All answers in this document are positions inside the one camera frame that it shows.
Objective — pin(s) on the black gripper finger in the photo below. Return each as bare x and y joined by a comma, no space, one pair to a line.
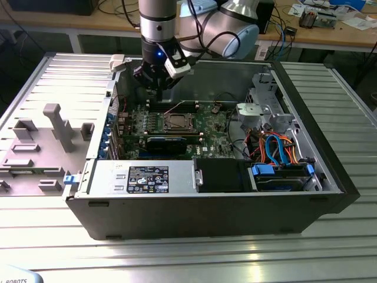
173,83
144,75

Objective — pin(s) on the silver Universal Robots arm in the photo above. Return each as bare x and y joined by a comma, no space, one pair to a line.
157,23

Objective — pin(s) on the black RAM slot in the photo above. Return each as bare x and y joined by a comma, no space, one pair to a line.
155,110
155,107
155,103

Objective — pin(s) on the CPU cooler heat sink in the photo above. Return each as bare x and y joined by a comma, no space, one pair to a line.
307,19

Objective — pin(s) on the grey case latch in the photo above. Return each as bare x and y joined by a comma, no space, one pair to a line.
117,62

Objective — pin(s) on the green motherboard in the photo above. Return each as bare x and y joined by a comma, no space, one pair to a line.
215,129

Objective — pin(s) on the black graphics card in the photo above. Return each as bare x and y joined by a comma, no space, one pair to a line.
166,146

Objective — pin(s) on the silver metal drive cage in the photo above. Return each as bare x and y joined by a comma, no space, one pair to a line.
256,113

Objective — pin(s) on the grey parts rack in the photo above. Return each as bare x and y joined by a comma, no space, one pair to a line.
59,129

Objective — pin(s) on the silver power supply unit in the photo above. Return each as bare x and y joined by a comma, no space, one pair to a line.
103,177

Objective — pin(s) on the wooden desk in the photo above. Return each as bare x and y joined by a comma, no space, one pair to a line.
44,20

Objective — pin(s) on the large black box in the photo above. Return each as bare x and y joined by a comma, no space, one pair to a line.
50,6

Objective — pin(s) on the hard disk in blue carrier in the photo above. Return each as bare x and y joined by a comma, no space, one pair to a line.
262,170

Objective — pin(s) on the blue plastic latch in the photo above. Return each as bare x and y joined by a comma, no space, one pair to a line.
69,179

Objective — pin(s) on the small black adapter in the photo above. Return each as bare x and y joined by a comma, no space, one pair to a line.
291,31

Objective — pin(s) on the black PC case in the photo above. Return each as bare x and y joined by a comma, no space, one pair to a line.
206,215

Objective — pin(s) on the small silver metal box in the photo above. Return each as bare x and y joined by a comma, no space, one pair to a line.
327,20

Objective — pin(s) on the blue box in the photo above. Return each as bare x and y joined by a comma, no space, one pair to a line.
347,3

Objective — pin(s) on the white papers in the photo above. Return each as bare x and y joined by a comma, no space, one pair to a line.
357,23

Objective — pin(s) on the pale blue teach pendant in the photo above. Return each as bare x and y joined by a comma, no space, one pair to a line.
17,274

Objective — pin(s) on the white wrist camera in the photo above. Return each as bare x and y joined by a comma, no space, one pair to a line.
179,69

